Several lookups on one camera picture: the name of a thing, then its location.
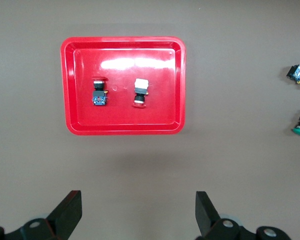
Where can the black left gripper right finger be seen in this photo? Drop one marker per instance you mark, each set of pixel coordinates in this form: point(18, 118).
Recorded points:
point(205, 215)

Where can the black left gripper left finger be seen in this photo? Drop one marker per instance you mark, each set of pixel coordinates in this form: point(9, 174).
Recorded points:
point(65, 215)

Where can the red push button switch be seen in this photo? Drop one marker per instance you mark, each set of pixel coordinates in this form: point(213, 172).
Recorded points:
point(141, 90)
point(99, 93)

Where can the red plastic tray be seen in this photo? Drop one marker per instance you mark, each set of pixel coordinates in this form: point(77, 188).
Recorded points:
point(120, 117)

